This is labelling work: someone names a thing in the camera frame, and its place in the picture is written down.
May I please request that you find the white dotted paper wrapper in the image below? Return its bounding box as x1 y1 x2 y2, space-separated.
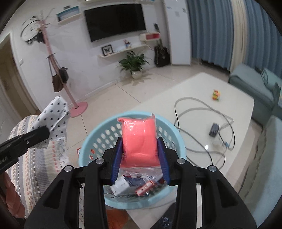
31 96 70 148

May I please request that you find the blue milk carton front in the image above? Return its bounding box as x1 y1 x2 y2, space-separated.
110 175 145 197

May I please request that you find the red blue playing card box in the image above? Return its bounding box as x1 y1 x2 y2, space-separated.
135 180 155 197

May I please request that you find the light blue plastic basket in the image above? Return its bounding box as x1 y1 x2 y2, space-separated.
77 111 187 210

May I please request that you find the pink bagged clay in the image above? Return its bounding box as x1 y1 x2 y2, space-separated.
118 115 162 177

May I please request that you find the person's right hand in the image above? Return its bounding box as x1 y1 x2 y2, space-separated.
1 172 25 218

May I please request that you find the striped woven table cloth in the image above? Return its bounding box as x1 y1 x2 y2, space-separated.
6 116 87 218

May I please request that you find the black remote control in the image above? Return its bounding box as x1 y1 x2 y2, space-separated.
151 204 175 229

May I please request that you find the pink coat rack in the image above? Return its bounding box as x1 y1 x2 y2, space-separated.
39 10 88 118

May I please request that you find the black power adapter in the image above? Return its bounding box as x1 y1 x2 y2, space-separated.
209 123 219 137

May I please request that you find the brown hanging handbag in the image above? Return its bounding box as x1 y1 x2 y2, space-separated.
51 59 65 93

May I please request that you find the white coffee table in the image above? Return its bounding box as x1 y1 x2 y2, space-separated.
123 72 255 229

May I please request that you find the black hanging bag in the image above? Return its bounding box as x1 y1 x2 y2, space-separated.
59 67 69 83

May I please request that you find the colourful cube toy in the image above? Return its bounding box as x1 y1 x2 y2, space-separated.
212 90 221 101

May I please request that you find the teal sofa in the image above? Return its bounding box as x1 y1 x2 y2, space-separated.
228 64 281 228

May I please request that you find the green potted plant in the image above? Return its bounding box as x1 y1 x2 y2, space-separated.
119 51 150 80

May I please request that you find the black acoustic guitar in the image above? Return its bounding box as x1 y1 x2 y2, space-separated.
154 35 171 67

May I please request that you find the blue curtain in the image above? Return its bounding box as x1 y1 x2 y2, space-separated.
187 1 281 77

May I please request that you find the cream curtain panel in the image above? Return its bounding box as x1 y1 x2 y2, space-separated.
229 0 248 72

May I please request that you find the white tall cabinet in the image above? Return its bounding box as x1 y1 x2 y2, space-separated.
163 1 191 66

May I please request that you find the grey power cable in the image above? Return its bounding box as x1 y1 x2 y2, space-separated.
173 96 236 170

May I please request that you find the panda wall clock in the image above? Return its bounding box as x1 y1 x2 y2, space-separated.
20 16 45 45

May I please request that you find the butterfly picture frame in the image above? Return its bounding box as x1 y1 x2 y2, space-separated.
101 44 114 56

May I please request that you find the teal wall box shelf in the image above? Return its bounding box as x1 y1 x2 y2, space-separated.
57 6 80 22

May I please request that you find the black wall television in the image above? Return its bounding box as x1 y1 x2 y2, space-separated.
84 4 146 42

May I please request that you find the white lower wall shelf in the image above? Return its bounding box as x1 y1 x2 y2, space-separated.
99 44 149 58

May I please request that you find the red white wall box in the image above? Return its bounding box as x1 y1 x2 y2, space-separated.
139 32 161 42

